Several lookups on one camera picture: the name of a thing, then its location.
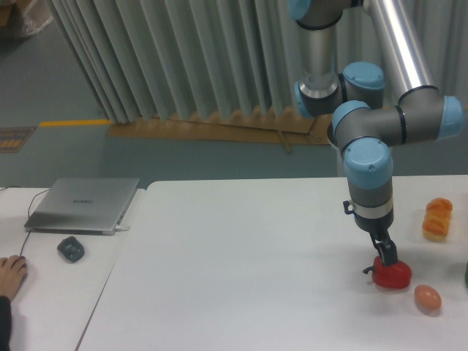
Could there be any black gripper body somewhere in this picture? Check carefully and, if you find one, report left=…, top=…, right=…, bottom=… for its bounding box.
left=343, top=200, right=394, bottom=236

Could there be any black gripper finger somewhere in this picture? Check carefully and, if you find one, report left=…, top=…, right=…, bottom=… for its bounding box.
left=369, top=232, right=397, bottom=266

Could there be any red bell pepper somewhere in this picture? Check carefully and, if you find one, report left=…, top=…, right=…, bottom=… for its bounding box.
left=363, top=256, right=412, bottom=290

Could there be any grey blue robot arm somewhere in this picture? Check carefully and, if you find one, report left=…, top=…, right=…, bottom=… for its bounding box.
left=288, top=1, right=464, bottom=266

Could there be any dark sleeve forearm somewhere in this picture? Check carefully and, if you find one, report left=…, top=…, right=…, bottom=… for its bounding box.
left=0, top=295, right=12, bottom=351

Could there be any person's hand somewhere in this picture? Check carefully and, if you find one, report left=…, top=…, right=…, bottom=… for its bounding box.
left=0, top=255, right=27, bottom=301

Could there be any orange bread loaf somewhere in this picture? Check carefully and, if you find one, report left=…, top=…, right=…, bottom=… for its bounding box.
left=422, top=197, right=453, bottom=242

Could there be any brown egg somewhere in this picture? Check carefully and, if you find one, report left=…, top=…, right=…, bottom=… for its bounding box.
left=414, top=284, right=442, bottom=312

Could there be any brown cardboard sheet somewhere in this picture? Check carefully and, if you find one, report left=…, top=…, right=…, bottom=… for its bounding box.
left=107, top=107, right=331, bottom=153

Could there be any white usb plug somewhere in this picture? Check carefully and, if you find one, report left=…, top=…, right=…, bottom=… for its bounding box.
left=115, top=226, right=130, bottom=233

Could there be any pale green folding curtain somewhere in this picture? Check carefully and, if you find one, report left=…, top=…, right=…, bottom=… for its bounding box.
left=47, top=0, right=468, bottom=126

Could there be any black small controller device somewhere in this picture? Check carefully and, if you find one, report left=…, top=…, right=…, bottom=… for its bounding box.
left=57, top=236, right=86, bottom=263

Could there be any silver closed laptop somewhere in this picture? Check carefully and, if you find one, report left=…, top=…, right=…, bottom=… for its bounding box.
left=24, top=178, right=140, bottom=235

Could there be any black computer mouse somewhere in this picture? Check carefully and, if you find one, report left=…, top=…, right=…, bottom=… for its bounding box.
left=22, top=260, right=29, bottom=274

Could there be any clear plastic bag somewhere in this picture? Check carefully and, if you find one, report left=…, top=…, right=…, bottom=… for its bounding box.
left=8, top=0, right=53, bottom=38

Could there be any cardboard box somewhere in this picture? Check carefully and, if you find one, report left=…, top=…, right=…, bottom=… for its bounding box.
left=0, top=0, right=16, bottom=27

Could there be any black mouse cable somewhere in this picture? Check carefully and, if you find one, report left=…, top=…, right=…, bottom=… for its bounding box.
left=0, top=186, right=51, bottom=257

